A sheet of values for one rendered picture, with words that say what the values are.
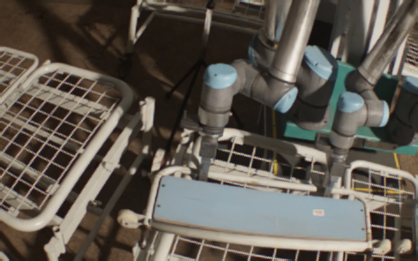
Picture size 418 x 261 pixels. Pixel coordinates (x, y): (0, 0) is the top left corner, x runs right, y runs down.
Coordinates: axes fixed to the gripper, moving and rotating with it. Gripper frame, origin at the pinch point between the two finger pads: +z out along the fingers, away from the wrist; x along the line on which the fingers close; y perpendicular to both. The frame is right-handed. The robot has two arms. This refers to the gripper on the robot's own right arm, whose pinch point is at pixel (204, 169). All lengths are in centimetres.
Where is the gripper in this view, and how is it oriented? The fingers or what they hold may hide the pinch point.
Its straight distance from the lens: 168.5
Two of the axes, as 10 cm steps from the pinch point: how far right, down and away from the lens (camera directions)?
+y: 9.9, 1.6, 0.0
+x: 0.7, -4.6, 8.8
